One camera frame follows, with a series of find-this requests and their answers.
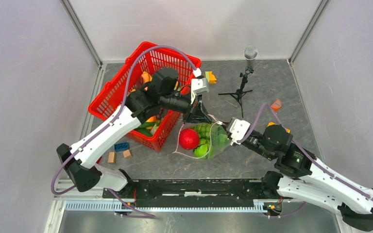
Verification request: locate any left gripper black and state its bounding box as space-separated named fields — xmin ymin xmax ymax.
xmin=160 ymin=90 xmax=212 ymax=125

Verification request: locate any green grapes toy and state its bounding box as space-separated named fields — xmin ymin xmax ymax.
xmin=191 ymin=123 xmax=228 ymax=146

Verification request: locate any small red apple toy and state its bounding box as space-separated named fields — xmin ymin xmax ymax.
xmin=178 ymin=128 xmax=200 ymax=150

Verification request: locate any clear zip top bag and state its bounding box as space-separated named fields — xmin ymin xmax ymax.
xmin=173 ymin=122 xmax=231 ymax=160

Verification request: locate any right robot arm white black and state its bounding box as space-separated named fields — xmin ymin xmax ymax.
xmin=221 ymin=118 xmax=373 ymax=232

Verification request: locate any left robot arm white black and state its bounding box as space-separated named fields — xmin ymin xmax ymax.
xmin=56 ymin=67 xmax=211 ymax=198

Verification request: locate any orange slice toy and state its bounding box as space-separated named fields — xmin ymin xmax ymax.
xmin=271 ymin=99 xmax=282 ymax=112

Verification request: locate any green cucumber toy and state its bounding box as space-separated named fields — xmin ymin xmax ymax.
xmin=135 ymin=122 xmax=156 ymax=137

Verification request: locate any orange sweet potato toy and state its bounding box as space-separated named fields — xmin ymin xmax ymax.
xmin=141 ymin=71 xmax=152 ymax=90

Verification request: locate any red plastic basket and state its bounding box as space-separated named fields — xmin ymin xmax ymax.
xmin=88 ymin=41 xmax=194 ymax=151

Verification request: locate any microphone on black tripod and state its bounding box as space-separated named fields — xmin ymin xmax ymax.
xmin=218 ymin=46 xmax=258 ymax=117

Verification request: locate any wooden block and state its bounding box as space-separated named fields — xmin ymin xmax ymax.
xmin=122 ymin=150 xmax=132 ymax=159
xmin=107 ymin=152 xmax=117 ymax=164

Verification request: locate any blue toy brick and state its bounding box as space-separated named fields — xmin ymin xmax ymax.
xmin=114 ymin=142 xmax=129 ymax=152

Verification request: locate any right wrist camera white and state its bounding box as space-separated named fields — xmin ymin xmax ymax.
xmin=226 ymin=117 xmax=251 ymax=146

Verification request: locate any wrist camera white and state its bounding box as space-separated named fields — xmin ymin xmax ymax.
xmin=190 ymin=68 xmax=209 ymax=104
xmin=226 ymin=117 xmax=251 ymax=146

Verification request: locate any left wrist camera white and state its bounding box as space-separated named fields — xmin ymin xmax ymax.
xmin=190 ymin=68 xmax=209 ymax=104

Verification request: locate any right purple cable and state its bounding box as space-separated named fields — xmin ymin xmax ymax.
xmin=237 ymin=102 xmax=373 ymax=220

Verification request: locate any purple cable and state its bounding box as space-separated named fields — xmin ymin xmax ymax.
xmin=237 ymin=102 xmax=373 ymax=220
xmin=51 ymin=45 xmax=202 ymax=219

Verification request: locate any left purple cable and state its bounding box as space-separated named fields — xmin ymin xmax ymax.
xmin=51 ymin=45 xmax=202 ymax=219

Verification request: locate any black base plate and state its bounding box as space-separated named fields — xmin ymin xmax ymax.
xmin=116 ymin=179 xmax=280 ymax=208

